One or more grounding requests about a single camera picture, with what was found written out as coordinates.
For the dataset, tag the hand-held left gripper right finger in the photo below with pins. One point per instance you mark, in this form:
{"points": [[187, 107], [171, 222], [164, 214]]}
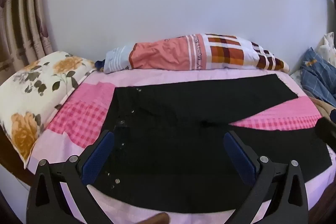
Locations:
{"points": [[240, 158]]}

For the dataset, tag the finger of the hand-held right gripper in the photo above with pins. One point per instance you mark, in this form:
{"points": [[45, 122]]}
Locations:
{"points": [[326, 132]]}

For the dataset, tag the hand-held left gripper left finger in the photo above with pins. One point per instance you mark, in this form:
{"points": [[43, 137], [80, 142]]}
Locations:
{"points": [[98, 158]]}

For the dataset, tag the black pants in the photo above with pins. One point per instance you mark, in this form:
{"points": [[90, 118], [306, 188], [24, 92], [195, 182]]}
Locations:
{"points": [[183, 161]]}

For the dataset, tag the tan cloth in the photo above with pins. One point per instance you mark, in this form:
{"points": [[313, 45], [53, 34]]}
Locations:
{"points": [[321, 107]]}

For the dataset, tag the pink checked bed sheet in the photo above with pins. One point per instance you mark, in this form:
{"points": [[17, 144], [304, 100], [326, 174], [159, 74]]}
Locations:
{"points": [[86, 113]]}

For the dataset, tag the blue plaid cloth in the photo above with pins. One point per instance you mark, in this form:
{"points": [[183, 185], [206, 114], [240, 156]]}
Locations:
{"points": [[319, 77]]}

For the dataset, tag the floral pillow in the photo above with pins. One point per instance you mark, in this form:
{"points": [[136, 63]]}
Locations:
{"points": [[39, 98]]}

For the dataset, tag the white cloth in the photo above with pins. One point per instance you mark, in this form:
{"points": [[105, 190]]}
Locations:
{"points": [[328, 45]]}

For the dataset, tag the dark blue cloth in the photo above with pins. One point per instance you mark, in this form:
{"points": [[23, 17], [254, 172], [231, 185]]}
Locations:
{"points": [[99, 64]]}

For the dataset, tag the rolled plaid quilt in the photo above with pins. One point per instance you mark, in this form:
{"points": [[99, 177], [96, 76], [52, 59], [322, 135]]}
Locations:
{"points": [[183, 53]]}

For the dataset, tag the striped curtain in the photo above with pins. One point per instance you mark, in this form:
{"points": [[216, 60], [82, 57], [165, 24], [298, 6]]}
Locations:
{"points": [[26, 16]]}

